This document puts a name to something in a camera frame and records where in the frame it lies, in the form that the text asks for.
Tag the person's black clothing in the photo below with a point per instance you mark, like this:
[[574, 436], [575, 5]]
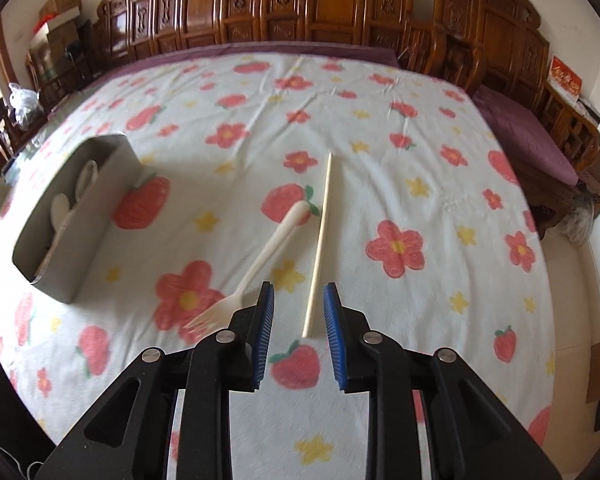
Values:
[[5, 410]]

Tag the short carved wooden sofa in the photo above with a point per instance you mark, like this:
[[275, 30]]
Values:
[[500, 25]]

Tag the white plastic spoon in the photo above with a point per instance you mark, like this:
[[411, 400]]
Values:
[[61, 210], [87, 175]]

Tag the white plastic bag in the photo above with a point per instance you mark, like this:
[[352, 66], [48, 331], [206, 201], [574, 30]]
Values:
[[25, 102]]

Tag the cardboard box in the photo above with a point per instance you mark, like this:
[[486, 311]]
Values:
[[62, 0], [55, 32]]

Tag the grey metal tray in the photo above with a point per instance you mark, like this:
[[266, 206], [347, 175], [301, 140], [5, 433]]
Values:
[[100, 240]]

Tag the white plastic fork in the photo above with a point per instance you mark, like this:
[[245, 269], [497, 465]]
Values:
[[275, 245]]

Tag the strawberry flower printed tablecloth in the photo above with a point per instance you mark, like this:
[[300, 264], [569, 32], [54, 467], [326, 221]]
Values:
[[360, 185]]

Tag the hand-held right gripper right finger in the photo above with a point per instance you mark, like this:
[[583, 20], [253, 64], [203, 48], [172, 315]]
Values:
[[334, 345]]

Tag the red card box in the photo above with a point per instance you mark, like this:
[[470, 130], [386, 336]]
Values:
[[566, 76]]

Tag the clear plastic bag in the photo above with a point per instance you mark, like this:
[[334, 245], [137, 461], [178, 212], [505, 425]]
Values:
[[580, 220]]

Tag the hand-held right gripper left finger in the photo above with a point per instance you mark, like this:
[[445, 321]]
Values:
[[262, 340]]

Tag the light wooden chopstick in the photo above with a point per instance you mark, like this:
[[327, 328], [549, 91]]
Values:
[[320, 240]]

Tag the long purple sofa cushion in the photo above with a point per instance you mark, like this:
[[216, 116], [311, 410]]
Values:
[[280, 47]]

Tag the dark wooden shelf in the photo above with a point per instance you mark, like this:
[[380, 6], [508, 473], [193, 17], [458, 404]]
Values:
[[62, 70]]

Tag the short purple sofa cushion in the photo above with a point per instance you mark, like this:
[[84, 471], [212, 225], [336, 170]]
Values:
[[525, 135]]

